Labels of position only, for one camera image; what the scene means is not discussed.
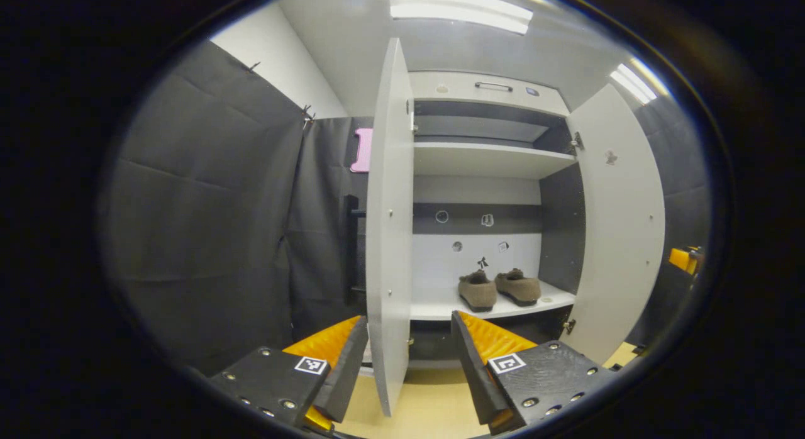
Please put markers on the metal door hinge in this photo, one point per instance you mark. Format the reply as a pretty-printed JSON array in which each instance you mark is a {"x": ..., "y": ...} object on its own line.
[
  {"x": 569, "y": 327},
  {"x": 577, "y": 141}
]

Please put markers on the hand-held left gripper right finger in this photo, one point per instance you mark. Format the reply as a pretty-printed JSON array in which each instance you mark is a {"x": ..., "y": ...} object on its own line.
[{"x": 478, "y": 376}]

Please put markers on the brown fuzzy shoe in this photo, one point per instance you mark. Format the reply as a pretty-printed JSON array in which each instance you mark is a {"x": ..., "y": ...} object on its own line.
[
  {"x": 519, "y": 288},
  {"x": 478, "y": 293}
]

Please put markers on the black backdrop cloth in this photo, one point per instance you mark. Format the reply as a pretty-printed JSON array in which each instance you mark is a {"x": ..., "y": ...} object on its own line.
[{"x": 201, "y": 206}]

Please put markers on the grey shoe cabinet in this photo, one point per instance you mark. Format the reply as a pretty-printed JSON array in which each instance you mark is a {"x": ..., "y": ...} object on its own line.
[{"x": 490, "y": 159}]

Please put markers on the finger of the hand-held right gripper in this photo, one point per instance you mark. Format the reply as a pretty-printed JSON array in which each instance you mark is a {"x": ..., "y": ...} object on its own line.
[{"x": 682, "y": 260}]

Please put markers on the grey shoe cabinet door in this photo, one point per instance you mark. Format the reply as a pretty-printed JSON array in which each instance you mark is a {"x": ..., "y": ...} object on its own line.
[
  {"x": 390, "y": 238},
  {"x": 622, "y": 238}
]

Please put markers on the large ceiling light panel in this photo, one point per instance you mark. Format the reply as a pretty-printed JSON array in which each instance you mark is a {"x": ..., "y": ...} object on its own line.
[{"x": 459, "y": 10}]

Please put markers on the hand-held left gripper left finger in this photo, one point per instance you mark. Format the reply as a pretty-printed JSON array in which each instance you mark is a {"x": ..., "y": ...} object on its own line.
[{"x": 344, "y": 376}]

